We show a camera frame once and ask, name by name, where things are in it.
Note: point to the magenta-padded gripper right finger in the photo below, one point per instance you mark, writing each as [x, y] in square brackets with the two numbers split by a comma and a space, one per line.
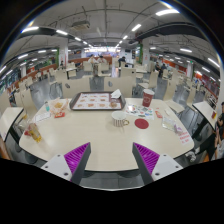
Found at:
[148, 159]

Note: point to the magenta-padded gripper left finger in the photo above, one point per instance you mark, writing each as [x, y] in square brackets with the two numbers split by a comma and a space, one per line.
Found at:
[75, 158]

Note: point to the clear tea bottle yellow cap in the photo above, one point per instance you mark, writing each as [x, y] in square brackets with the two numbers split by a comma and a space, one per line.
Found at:
[35, 132]

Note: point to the flat round red coaster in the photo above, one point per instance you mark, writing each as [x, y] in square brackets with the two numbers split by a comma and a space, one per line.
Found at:
[141, 124]

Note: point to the red-printed table notice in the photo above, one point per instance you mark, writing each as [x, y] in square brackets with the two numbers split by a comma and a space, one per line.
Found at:
[185, 137]

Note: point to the red flat sauce packet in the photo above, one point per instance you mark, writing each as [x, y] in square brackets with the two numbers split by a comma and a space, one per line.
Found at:
[60, 115]

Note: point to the colourful printed leaflet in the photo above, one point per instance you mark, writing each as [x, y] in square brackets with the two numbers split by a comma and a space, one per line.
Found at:
[140, 111]

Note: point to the white striped mug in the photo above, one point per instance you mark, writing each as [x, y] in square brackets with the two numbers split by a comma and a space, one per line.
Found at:
[118, 119]

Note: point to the white sachet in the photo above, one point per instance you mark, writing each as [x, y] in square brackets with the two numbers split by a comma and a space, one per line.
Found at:
[167, 112]

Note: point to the white paper receipt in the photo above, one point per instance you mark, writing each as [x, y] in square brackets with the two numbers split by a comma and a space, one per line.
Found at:
[42, 117]

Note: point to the brown food tray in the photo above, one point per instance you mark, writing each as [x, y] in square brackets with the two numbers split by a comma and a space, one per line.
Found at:
[93, 101]

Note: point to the red paper cup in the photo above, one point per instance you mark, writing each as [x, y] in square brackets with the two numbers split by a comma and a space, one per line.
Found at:
[148, 98]

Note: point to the beige chairs group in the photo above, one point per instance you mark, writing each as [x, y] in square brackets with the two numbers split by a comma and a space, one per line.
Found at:
[75, 87]

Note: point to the person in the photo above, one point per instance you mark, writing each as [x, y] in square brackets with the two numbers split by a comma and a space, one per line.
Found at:
[92, 60]
[220, 121]
[122, 61]
[102, 60]
[219, 148]

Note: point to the white paper napkin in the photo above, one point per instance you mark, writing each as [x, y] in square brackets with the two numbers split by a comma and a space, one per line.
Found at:
[116, 94]

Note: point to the beige table black legs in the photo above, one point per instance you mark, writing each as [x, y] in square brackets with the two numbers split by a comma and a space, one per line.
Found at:
[10, 118]
[205, 113]

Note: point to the ceiling air conditioner unit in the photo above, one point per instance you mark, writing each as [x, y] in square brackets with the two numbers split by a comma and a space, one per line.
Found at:
[81, 25]

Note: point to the ceiling lights group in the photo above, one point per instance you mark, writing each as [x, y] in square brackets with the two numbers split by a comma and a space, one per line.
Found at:
[166, 12]

